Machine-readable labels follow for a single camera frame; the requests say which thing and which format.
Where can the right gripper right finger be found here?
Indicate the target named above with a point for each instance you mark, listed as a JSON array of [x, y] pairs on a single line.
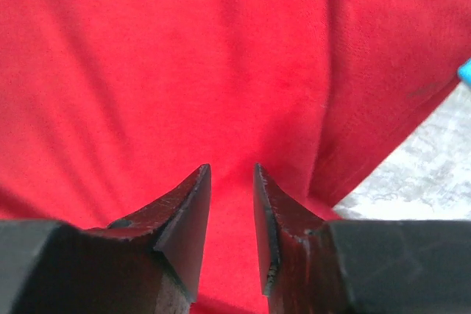
[[309, 265]]

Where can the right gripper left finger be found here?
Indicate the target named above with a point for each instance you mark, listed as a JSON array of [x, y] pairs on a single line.
[[146, 262]]

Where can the red t shirt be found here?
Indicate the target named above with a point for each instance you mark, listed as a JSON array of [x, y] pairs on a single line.
[[108, 104]]

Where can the folded teal t shirt stack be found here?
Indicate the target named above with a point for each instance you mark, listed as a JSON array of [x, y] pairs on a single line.
[[464, 73]]

